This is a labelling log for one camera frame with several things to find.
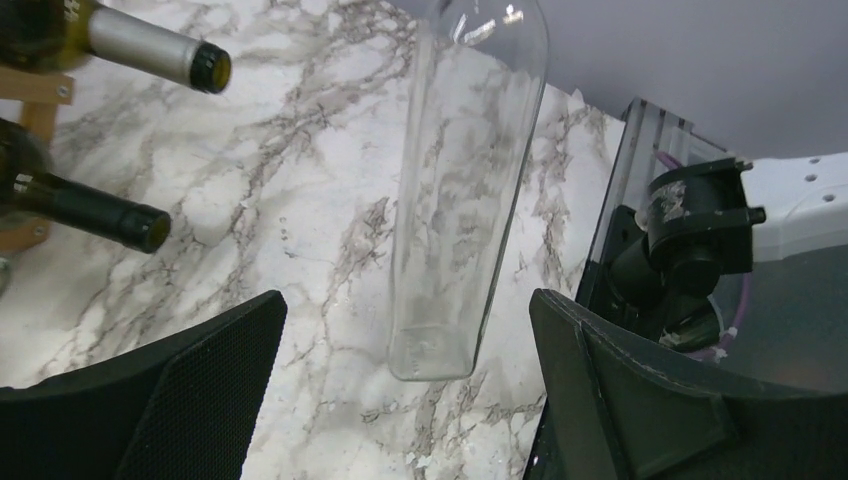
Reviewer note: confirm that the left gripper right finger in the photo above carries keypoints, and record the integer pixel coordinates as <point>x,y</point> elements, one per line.
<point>624,407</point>

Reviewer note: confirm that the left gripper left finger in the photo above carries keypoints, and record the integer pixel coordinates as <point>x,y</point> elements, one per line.
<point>182,407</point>

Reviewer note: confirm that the wooden lattice wine rack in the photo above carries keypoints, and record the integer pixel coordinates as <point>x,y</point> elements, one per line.
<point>40,96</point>

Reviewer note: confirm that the green wine bottle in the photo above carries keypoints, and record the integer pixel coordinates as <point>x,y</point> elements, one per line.
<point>58,36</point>
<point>30,189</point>

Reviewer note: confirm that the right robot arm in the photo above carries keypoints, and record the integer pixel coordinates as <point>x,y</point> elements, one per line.
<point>682,273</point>

